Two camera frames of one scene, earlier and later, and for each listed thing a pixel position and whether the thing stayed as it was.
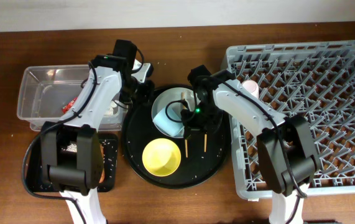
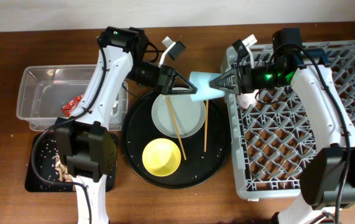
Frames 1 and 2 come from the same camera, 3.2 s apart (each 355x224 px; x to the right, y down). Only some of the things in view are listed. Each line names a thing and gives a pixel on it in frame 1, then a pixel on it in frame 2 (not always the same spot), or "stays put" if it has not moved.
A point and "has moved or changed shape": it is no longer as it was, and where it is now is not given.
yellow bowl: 161,157 stays put
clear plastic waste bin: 48,93 stays put
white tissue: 112,109 stays put
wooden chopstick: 183,98 → 174,120
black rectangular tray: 37,175 stays put
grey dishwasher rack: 331,83 stays put
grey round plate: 171,98 stays put
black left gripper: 146,98 → 162,87
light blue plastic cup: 169,119 has moved or changed shape
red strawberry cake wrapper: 64,109 stays put
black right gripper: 193,126 → 242,79
